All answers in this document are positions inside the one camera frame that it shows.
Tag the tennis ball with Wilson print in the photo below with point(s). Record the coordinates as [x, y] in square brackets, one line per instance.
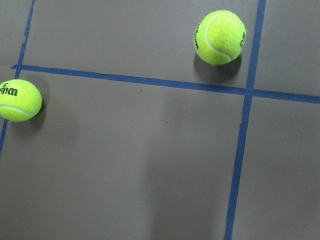
[20, 100]

